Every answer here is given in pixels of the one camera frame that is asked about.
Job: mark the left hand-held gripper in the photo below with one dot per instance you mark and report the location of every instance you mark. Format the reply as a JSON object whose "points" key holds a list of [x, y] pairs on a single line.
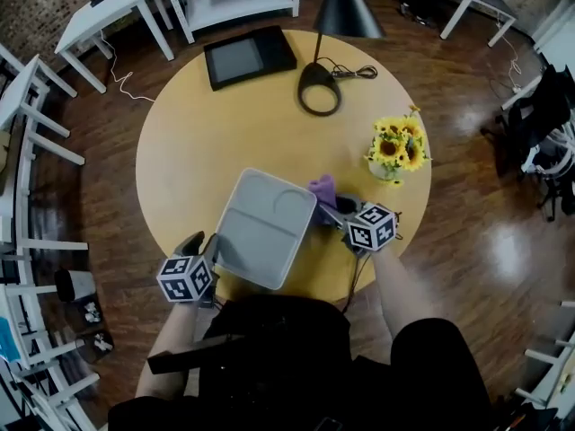
{"points": [[189, 275]]}

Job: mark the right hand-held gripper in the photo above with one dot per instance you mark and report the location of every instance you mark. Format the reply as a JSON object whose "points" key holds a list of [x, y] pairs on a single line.
{"points": [[365, 225]]}

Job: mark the purple cloth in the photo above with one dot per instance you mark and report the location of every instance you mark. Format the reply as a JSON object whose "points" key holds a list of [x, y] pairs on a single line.
{"points": [[325, 191]]}

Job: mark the grey compartment tray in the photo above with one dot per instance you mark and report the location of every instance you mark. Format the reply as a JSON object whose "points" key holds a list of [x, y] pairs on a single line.
{"points": [[265, 236]]}

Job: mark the person's right forearm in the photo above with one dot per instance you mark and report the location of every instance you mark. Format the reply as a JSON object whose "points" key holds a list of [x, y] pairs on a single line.
{"points": [[406, 292]]}

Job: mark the person's left forearm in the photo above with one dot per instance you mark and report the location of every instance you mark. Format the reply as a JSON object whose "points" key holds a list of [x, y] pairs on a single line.
{"points": [[164, 348]]}

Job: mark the round wooden table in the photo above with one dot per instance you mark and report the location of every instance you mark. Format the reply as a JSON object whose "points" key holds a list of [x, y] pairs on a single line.
{"points": [[202, 151]]}

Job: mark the sunflower bouquet in glass vase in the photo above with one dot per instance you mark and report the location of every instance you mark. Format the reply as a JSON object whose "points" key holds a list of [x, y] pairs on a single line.
{"points": [[400, 146]]}

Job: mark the person's black clothing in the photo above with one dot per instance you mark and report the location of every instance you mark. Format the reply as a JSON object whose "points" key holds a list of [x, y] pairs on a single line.
{"points": [[314, 371]]}

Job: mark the white rack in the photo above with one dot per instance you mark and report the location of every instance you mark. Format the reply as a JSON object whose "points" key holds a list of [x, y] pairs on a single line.
{"points": [[31, 222], [550, 366]]}

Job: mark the black flat box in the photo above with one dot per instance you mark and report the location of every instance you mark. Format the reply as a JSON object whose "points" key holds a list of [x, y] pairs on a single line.
{"points": [[250, 56]]}

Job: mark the black desk lamp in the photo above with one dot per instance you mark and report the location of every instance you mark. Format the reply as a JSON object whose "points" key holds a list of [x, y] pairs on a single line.
{"points": [[334, 38]]}

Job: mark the black office chair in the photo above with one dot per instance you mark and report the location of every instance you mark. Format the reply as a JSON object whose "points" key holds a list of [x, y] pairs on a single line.
{"points": [[536, 119]]}

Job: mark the white side table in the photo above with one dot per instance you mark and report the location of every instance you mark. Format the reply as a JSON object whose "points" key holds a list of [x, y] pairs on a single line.
{"points": [[108, 20]]}

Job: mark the white table with dark top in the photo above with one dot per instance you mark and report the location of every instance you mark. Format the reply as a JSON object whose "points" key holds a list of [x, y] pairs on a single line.
{"points": [[483, 2]]}

